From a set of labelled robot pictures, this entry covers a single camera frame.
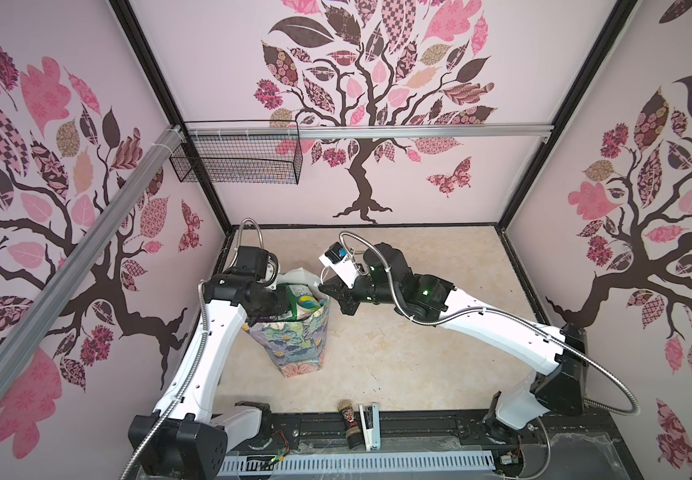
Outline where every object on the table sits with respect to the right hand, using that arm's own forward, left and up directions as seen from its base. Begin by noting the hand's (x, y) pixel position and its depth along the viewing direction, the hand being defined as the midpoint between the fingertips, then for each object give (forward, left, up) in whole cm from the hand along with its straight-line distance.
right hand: (322, 281), depth 66 cm
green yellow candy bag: (0, +6, -10) cm, 11 cm away
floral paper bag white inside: (-9, +7, -14) cm, 19 cm away
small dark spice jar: (-25, -7, -28) cm, 38 cm away
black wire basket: (+49, +30, +3) cm, 58 cm away
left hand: (0, +12, -12) cm, 17 cm away
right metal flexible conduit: (+7, -71, -38) cm, 81 cm away
